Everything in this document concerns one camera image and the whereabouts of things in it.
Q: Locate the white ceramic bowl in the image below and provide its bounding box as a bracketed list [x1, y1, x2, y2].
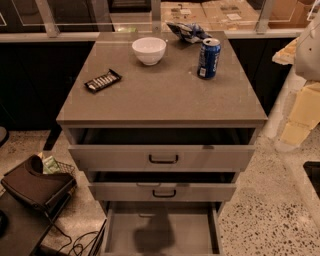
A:
[132, 37, 167, 65]

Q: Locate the wire basket with green packet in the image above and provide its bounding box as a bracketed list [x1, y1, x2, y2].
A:
[38, 152, 75, 176]

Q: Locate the grey drawer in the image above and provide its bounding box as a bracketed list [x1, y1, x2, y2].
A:
[100, 202, 225, 256]
[69, 128, 254, 172]
[89, 172, 236, 202]

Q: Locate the blue white chip bag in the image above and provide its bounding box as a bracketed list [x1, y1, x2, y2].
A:
[166, 22, 211, 43]

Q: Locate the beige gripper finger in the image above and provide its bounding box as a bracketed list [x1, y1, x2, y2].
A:
[275, 82, 320, 151]

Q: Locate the grey drawer cabinet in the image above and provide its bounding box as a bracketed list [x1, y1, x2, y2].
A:
[55, 31, 269, 214]

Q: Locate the blue soda can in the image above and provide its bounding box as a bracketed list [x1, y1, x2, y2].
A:
[197, 38, 221, 79]

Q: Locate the black cable on floor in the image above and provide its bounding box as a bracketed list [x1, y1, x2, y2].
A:
[43, 209, 101, 256]

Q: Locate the grey middle drawer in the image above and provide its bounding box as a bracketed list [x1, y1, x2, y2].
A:
[89, 172, 236, 202]

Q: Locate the grey bottom drawer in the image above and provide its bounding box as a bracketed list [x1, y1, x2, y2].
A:
[100, 202, 225, 256]

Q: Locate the glass railing with metal posts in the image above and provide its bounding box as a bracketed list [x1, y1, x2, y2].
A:
[0, 0, 319, 43]

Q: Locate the black snack bar packet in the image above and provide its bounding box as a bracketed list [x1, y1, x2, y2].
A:
[85, 69, 122, 93]

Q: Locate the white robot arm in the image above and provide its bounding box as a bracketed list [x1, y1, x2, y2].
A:
[272, 13, 320, 146]

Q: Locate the black object right edge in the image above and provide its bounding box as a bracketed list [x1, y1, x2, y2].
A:
[303, 161, 320, 197]

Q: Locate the grey top drawer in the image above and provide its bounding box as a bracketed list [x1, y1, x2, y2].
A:
[69, 128, 254, 172]

